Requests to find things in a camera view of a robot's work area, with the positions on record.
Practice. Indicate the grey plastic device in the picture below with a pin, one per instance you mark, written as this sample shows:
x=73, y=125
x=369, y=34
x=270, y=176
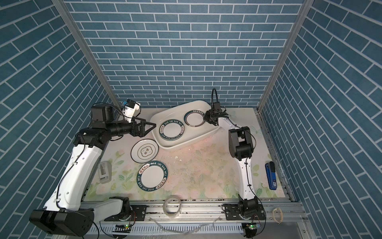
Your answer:
x=104, y=172

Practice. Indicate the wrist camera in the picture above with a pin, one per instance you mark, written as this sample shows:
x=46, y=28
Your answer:
x=216, y=107
x=130, y=109

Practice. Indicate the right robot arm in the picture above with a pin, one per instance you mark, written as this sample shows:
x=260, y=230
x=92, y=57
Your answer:
x=241, y=147

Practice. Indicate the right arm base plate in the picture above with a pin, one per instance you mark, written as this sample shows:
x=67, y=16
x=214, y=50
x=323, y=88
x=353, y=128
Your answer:
x=234, y=212

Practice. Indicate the blue black stapler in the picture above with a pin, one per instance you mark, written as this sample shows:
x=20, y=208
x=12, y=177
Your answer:
x=271, y=175

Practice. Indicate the green red rimmed plate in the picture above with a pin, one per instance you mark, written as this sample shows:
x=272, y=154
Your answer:
x=194, y=118

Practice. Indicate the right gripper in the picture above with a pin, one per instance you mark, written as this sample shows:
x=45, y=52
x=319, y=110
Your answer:
x=206, y=116

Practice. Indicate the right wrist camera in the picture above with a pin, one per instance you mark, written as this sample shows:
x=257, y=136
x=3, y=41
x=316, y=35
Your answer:
x=216, y=107

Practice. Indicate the white cloud-pattern plate left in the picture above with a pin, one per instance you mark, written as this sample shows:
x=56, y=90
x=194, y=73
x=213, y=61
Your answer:
x=144, y=151

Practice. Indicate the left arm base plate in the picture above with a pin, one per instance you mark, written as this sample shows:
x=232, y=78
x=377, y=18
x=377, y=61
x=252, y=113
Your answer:
x=132, y=213

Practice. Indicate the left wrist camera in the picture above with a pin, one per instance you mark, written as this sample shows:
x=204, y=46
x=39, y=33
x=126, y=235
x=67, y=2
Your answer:
x=130, y=109

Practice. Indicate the beige rubber band loop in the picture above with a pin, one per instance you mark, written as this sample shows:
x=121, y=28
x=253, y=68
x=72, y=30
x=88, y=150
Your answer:
x=277, y=215

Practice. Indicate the clear tape roll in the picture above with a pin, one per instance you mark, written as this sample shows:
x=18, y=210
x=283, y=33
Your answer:
x=172, y=207

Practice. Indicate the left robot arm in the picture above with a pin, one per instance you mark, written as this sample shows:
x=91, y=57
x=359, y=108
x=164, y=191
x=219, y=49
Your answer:
x=64, y=213

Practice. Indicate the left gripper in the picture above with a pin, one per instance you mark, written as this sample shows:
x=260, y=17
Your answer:
x=140, y=133

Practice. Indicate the white plastic bin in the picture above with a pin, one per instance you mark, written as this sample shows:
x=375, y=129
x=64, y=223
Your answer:
x=191, y=134

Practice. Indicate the aluminium rail frame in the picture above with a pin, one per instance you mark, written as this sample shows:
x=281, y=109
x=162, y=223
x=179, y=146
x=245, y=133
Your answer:
x=207, y=217

